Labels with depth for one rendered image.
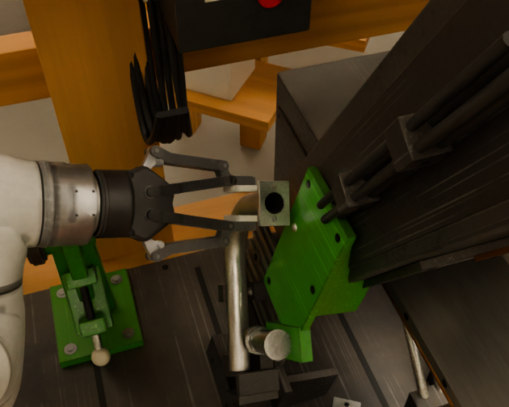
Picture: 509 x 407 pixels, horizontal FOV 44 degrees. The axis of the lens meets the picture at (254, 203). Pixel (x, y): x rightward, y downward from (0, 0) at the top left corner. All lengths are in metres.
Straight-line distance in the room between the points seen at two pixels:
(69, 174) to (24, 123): 2.30
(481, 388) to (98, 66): 0.63
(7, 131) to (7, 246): 2.32
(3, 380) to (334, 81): 0.58
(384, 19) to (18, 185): 0.71
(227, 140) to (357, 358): 1.80
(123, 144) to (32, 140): 1.89
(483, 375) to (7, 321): 0.51
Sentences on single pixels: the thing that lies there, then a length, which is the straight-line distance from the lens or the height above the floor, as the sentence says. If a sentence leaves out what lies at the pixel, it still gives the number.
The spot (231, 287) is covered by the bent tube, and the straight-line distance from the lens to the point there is 0.89.
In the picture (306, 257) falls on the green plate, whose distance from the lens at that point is 0.76.
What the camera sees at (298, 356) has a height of 1.09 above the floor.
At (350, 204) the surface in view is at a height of 1.36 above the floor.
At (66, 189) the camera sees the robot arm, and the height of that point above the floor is 1.33.
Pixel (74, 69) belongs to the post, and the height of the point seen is 1.29.
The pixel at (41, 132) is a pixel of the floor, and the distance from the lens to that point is 2.90.
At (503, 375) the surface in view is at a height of 1.13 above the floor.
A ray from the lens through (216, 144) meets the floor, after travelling 2.69.
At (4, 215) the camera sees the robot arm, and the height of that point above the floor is 1.34.
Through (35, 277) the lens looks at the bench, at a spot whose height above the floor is 0.88.
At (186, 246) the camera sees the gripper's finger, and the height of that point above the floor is 1.22.
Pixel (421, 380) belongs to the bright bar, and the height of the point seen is 1.02.
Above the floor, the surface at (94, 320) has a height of 1.00.
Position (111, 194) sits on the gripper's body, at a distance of 0.67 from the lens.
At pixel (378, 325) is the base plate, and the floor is 0.90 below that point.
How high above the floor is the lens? 1.79
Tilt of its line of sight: 47 degrees down
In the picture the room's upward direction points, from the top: straight up
